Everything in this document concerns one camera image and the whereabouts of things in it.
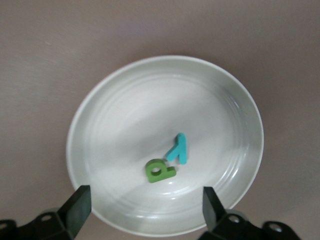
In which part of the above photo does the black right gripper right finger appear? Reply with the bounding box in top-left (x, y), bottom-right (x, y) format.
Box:
top-left (199, 186), bottom-right (302, 240)

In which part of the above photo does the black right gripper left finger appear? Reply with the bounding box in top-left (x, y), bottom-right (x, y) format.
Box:
top-left (0, 184), bottom-right (92, 240)

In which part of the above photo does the green letter p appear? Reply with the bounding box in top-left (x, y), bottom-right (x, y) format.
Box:
top-left (145, 159), bottom-right (177, 184)

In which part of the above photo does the teal letter y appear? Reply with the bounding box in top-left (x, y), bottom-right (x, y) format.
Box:
top-left (165, 132), bottom-right (189, 166)

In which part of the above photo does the beige brown plate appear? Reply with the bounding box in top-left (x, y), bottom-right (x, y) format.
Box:
top-left (66, 55), bottom-right (265, 237)

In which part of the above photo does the brown paper table cover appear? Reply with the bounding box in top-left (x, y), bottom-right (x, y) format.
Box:
top-left (0, 0), bottom-right (320, 240)

